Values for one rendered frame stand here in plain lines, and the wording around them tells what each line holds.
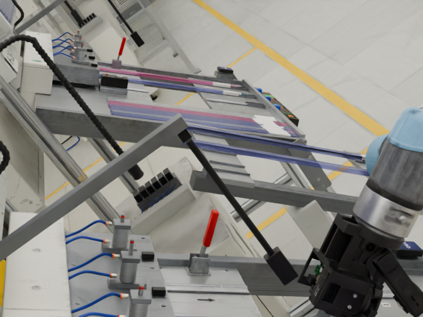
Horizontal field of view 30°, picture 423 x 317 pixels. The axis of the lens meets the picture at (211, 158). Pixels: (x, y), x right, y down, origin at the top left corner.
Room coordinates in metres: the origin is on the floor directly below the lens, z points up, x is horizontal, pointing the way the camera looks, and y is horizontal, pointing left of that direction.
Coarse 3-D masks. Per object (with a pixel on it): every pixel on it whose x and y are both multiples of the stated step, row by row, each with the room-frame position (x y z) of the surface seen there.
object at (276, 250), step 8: (264, 256) 0.83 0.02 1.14; (272, 256) 0.82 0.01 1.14; (280, 256) 0.82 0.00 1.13; (272, 264) 0.82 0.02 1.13; (280, 264) 0.82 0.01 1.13; (288, 264) 0.82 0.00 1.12; (280, 272) 0.82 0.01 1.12; (288, 272) 0.82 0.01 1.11; (296, 272) 0.82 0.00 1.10; (280, 280) 0.82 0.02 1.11; (288, 280) 0.82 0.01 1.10
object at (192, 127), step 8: (192, 128) 1.54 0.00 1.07; (200, 128) 1.54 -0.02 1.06; (208, 128) 1.55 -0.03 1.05; (232, 136) 1.54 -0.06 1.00; (240, 136) 1.54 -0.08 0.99; (248, 136) 1.54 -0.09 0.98; (256, 136) 1.55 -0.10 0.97; (272, 144) 1.54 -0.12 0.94; (280, 144) 1.54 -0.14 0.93; (288, 144) 1.54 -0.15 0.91; (296, 144) 1.54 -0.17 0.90; (320, 152) 1.54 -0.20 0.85; (328, 152) 1.53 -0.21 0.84; (336, 152) 1.53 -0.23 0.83; (344, 152) 1.54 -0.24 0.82; (360, 160) 1.53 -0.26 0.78
